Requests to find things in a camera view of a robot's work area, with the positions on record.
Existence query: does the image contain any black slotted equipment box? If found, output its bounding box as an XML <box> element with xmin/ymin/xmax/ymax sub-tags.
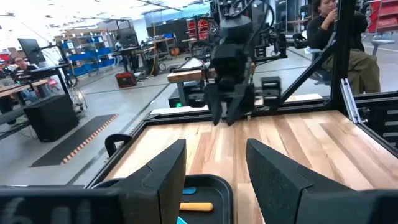
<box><xmin>260</xmin><ymin>76</ymin><xmax>282</xmax><ymax>108</ymax></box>

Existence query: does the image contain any black frame clamp handle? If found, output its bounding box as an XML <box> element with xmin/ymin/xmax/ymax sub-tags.
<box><xmin>104</xmin><ymin>133</ymin><xmax>133</xmax><ymax>158</ymax></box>

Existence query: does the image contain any silver aluminium bracket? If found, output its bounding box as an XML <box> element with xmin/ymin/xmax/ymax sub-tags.
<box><xmin>340</xmin><ymin>77</ymin><xmax>364</xmax><ymax>125</ymax></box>

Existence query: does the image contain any black rectangular tray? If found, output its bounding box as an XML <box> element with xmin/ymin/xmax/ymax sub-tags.
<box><xmin>90</xmin><ymin>174</ymin><xmax>234</xmax><ymax>224</ymax></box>

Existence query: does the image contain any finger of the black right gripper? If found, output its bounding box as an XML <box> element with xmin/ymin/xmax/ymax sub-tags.
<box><xmin>225</xmin><ymin>84</ymin><xmax>256</xmax><ymax>127</ymax></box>
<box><xmin>204</xmin><ymin>86</ymin><xmax>223</xmax><ymax>127</ymax></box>

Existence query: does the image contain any black orange-striped floor mat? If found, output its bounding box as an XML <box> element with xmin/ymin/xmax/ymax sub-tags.
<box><xmin>30</xmin><ymin>113</ymin><xmax>119</xmax><ymax>168</ymax></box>

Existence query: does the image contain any blue bin shelving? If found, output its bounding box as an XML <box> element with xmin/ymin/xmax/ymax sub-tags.
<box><xmin>55</xmin><ymin>30</ymin><xmax>116</xmax><ymax>77</ymax></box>

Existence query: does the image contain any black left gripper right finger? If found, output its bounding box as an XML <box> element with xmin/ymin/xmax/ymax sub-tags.
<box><xmin>245</xmin><ymin>138</ymin><xmax>356</xmax><ymax>224</ymax></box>

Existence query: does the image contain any red and black case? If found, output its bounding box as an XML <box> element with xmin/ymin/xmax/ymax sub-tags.
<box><xmin>114</xmin><ymin>72</ymin><xmax>137</xmax><ymax>89</ymax></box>

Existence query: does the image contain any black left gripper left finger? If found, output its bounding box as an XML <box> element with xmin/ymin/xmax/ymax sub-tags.
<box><xmin>110</xmin><ymin>138</ymin><xmax>187</xmax><ymax>224</ymax></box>

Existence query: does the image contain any black aluminium table frame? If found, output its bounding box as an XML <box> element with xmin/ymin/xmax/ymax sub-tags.
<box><xmin>67</xmin><ymin>0</ymin><xmax>398</xmax><ymax>190</ymax></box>

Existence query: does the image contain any person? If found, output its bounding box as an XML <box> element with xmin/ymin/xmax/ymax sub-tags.
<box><xmin>306</xmin><ymin>0</ymin><xmax>382</xmax><ymax>96</ymax></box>
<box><xmin>9</xmin><ymin>56</ymin><xmax>40</xmax><ymax>78</ymax></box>

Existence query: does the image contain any red storage bins shelf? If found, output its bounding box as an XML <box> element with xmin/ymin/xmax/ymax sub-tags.
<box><xmin>366</xmin><ymin>0</ymin><xmax>398</xmax><ymax>34</ymax></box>

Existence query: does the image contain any black control box green light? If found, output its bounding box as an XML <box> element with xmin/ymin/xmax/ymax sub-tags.
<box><xmin>167</xmin><ymin>81</ymin><xmax>208</xmax><ymax>109</ymax></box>

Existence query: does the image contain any neighbouring workstation table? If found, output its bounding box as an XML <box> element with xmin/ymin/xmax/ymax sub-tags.
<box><xmin>167</xmin><ymin>57</ymin><xmax>218</xmax><ymax>108</ymax></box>

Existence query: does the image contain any yellow-handled spoon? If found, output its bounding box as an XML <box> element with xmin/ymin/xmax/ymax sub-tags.
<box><xmin>179</xmin><ymin>202</ymin><xmax>215</xmax><ymax>213</ymax></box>

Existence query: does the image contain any wooden desk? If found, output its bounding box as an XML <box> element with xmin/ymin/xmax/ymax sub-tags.
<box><xmin>0</xmin><ymin>79</ymin><xmax>50</xmax><ymax>100</ymax></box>

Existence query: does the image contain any black computer monitor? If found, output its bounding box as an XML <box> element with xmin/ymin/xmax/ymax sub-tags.
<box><xmin>17</xmin><ymin>37</ymin><xmax>47</xmax><ymax>65</ymax></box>

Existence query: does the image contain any black floor cabinet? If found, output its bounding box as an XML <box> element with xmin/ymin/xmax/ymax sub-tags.
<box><xmin>23</xmin><ymin>93</ymin><xmax>80</xmax><ymax>143</ymax></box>

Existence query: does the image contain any grey round stool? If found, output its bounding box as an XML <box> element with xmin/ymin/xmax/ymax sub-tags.
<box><xmin>369</xmin><ymin>33</ymin><xmax>396</xmax><ymax>57</ymax></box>

